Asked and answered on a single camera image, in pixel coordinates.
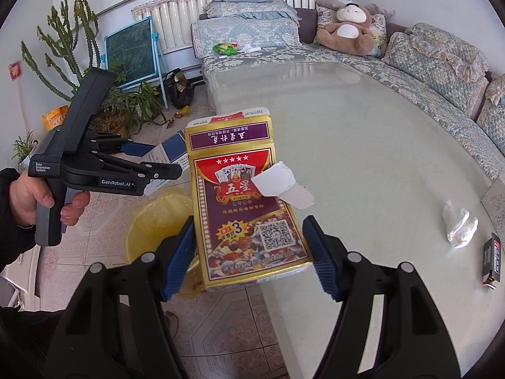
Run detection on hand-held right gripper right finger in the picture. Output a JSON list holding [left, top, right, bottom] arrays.
[[302, 215, 462, 379]]

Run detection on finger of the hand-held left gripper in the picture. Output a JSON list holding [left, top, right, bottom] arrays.
[[83, 132, 156, 158], [92, 154, 183, 191]]

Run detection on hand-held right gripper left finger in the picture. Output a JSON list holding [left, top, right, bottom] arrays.
[[49, 216, 198, 379]]

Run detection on white and blue milk carton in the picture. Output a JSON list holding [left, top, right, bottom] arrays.
[[144, 130, 190, 197]]

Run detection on trash bin with yellow bag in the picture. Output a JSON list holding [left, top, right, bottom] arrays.
[[125, 189, 202, 298]]

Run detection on gold playing card box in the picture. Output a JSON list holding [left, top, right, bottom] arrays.
[[185, 106, 315, 291]]

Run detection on person's left forearm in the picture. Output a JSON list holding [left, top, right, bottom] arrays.
[[0, 168, 40, 273]]

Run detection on person's left hand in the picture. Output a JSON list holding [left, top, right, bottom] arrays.
[[9, 171, 91, 230]]

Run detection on orange bag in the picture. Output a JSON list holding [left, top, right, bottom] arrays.
[[43, 105, 69, 132]]

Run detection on leafy potted plant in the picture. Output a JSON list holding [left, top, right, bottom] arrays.
[[92, 61, 166, 139]]

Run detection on wrappers on floor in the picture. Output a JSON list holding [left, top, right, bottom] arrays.
[[166, 106, 192, 127]]

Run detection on small plant in white pot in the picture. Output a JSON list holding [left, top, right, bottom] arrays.
[[12, 130, 40, 174]]

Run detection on dark shoe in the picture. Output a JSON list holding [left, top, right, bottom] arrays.
[[163, 310, 180, 338]]

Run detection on black bag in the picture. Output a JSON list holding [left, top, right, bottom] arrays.
[[163, 68, 195, 109]]

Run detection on tall potted cactus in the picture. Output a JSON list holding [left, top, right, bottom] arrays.
[[21, 0, 101, 103]]

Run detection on blue framed chalkboard easel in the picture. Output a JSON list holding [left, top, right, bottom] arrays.
[[103, 16, 169, 111]]

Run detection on cream coffee table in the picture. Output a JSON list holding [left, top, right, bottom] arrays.
[[203, 61, 505, 379]]

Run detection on crumpled white tissue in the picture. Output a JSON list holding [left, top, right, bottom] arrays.
[[442, 199, 479, 249]]

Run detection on white cabinet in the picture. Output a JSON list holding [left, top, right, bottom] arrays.
[[0, 253, 40, 309]]

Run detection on small black box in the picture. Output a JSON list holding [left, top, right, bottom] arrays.
[[482, 233, 502, 291]]

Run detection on dark cloth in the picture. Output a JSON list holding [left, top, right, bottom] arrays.
[[0, 306, 68, 379]]

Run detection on floral covered sofa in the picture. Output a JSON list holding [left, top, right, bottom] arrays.
[[191, 0, 505, 182]]

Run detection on brown teddy bear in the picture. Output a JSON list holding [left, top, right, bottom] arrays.
[[324, 2, 381, 56]]

